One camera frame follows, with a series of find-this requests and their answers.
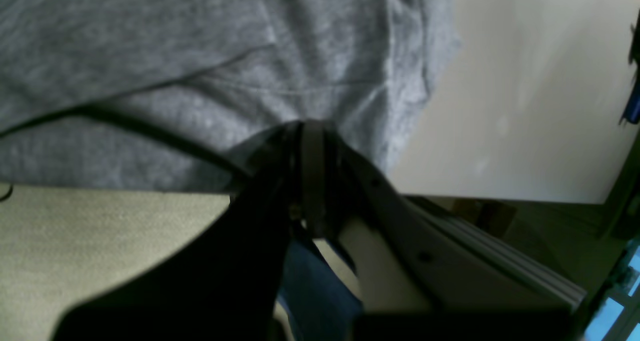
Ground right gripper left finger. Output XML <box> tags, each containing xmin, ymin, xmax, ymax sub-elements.
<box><xmin>52</xmin><ymin>122</ymin><xmax>303</xmax><ymax>341</ymax></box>

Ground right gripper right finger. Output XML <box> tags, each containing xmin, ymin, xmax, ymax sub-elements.
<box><xmin>312</xmin><ymin>120</ymin><xmax>586</xmax><ymax>341</ymax></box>

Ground grey T-shirt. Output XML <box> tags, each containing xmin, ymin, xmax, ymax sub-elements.
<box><xmin>0</xmin><ymin>0</ymin><xmax>458</xmax><ymax>193</ymax></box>

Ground blue clamp tool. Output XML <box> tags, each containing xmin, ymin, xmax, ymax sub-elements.
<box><xmin>618</xmin><ymin>81</ymin><xmax>640</xmax><ymax>125</ymax></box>

